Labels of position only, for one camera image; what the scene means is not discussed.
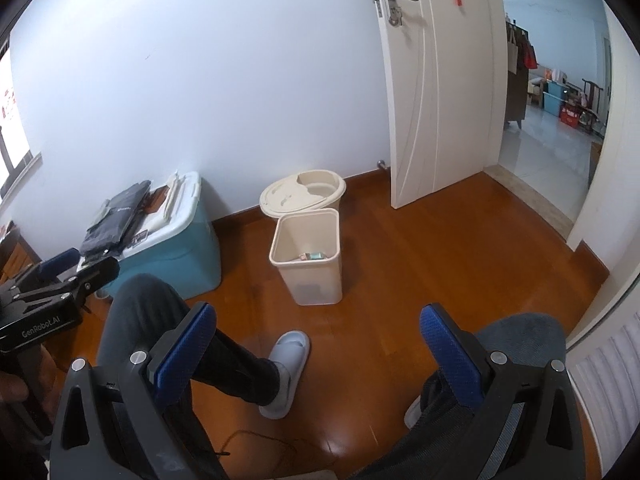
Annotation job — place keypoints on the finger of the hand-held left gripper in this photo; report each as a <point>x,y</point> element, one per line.
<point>60,264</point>
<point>97,272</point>

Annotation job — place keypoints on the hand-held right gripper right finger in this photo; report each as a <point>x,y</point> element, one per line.
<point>450,355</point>

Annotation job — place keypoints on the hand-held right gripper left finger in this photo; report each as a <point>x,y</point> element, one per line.
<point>185,350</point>

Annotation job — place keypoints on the square beige trash bin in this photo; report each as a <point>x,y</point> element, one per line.
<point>312,270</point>

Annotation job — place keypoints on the person's left hand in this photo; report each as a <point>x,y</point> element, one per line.
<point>52,385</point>

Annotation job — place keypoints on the wooden cabinet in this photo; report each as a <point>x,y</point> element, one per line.
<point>17,252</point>

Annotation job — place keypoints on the person's left leg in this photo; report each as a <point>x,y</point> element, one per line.
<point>145,310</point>

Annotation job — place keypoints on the person's leg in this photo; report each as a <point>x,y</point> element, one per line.
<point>430,440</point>
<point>145,310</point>

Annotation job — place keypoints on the black folded garment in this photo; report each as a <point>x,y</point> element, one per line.
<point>117,217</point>

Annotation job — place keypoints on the white slipper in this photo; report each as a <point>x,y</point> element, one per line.
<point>287,370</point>
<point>414,412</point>

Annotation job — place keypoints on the blue storage box white lid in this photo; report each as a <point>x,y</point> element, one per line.
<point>180,255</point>

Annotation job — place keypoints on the person's right leg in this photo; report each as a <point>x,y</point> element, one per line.
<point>430,440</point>

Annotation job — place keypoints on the window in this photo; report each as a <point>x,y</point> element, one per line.
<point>12,120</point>

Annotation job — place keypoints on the white ribbed cover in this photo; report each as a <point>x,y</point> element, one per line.
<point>610,390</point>

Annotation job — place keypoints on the round beige bucket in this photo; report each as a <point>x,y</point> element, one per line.
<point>300,194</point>

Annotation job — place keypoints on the red crate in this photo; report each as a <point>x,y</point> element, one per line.
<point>570,114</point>

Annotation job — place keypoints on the white door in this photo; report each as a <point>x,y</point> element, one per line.
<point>440,85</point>

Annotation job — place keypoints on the blue plastic bin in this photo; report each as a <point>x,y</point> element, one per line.
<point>554,100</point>

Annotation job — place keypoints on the dark wooden chair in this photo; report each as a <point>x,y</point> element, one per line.
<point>592,105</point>

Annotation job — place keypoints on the coat rack with bags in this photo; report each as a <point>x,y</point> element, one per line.
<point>520,70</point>

